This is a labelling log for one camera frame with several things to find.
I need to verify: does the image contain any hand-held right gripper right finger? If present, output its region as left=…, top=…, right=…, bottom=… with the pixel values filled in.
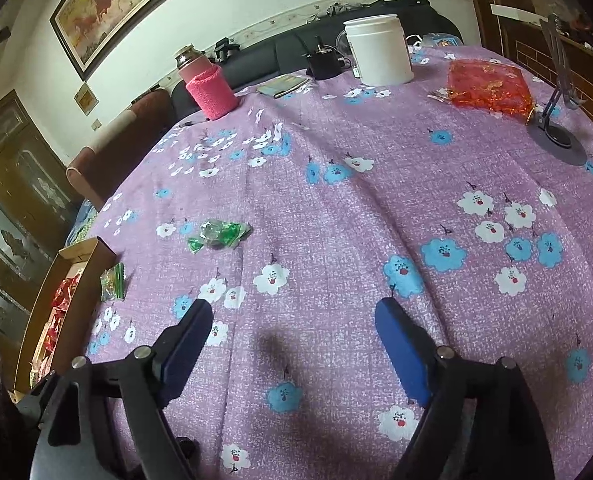
left=375, top=296, right=557, bottom=480

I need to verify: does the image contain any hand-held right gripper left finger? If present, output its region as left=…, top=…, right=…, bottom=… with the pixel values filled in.
left=29, top=299, right=214, bottom=480

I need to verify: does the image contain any green and white snack packet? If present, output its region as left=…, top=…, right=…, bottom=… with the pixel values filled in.
left=100, top=262, right=126, bottom=302

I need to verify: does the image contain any brown cardboard box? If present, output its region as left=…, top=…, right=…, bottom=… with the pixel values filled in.
left=14, top=236, right=117, bottom=393

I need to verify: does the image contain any small green candy packet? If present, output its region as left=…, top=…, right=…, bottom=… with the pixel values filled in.
left=199, top=219, right=252, bottom=250

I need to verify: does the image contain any large red snack packet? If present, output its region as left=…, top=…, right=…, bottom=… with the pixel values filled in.
left=51, top=276, right=80, bottom=311

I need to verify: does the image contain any shiny red snack packet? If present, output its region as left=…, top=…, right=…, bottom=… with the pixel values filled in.
left=39, top=310, right=68, bottom=356

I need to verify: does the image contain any purple floral tablecloth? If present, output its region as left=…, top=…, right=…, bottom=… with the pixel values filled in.
left=14, top=42, right=593, bottom=480

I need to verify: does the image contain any green patterned blanket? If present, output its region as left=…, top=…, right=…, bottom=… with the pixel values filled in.
left=70, top=206, right=100, bottom=242

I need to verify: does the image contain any brown armchair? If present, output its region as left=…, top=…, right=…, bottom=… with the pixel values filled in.
left=66, top=87, right=173, bottom=211

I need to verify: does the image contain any wooden wardrobe with glass doors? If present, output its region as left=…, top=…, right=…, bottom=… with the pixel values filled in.
left=0, top=89, right=84, bottom=321

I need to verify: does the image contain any pink sleeved thermos bottle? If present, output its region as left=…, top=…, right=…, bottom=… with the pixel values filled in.
left=175, top=46, right=240, bottom=122

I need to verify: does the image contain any grey phone stand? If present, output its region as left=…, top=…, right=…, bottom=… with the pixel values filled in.
left=526, top=14, right=588, bottom=166

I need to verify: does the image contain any small black box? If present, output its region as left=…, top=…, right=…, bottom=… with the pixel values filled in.
left=307, top=37, right=344, bottom=81

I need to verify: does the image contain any white plastic jar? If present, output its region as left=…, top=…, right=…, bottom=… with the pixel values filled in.
left=343, top=14, right=415, bottom=87

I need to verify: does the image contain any black gadget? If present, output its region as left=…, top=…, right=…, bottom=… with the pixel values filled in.
left=214, top=38, right=240, bottom=61

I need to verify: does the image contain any black sofa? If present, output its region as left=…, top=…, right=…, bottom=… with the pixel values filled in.
left=169, top=0, right=464, bottom=116

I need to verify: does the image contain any clear plastic container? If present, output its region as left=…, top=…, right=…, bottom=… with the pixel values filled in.
left=336, top=30, right=357, bottom=68

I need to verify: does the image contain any blue patterned packet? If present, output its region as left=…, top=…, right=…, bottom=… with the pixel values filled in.
left=421, top=32, right=463, bottom=49

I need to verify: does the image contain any framed horse painting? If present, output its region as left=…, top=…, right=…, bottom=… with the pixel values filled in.
left=50, top=0, right=232, bottom=82

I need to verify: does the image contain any small yellow wall picture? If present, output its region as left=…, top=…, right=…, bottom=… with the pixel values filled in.
left=74, top=82, right=100, bottom=115

